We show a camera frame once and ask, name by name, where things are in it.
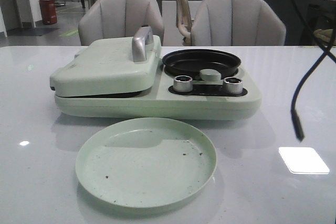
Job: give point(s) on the red trash bin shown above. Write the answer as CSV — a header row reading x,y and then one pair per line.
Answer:
x,y
48,11

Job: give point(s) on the left grey upholstered chair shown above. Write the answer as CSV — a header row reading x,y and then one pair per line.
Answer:
x,y
119,18

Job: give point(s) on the right grey upholstered chair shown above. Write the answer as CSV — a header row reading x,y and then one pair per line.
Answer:
x,y
237,23

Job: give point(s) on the breakfast maker hinged lid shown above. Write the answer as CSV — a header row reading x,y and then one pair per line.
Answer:
x,y
111,66

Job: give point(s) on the round black frying pan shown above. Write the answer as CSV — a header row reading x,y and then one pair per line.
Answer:
x,y
190,62

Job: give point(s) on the mint green breakfast maker base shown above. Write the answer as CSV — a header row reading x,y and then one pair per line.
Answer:
x,y
207,101

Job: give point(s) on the mint green round plate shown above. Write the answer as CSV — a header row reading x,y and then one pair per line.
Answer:
x,y
146,163

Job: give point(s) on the beige plastic chair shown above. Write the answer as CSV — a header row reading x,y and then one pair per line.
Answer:
x,y
184,21

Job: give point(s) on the silver control knob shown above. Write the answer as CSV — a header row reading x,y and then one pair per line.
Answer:
x,y
183,84
233,85

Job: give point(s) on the right silver control knob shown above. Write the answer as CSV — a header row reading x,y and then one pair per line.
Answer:
x,y
233,85

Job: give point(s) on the grey upholstered chair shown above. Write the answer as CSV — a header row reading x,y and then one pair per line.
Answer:
x,y
237,23
119,18

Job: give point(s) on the left silver control knob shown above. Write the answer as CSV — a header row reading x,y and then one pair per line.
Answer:
x,y
183,84

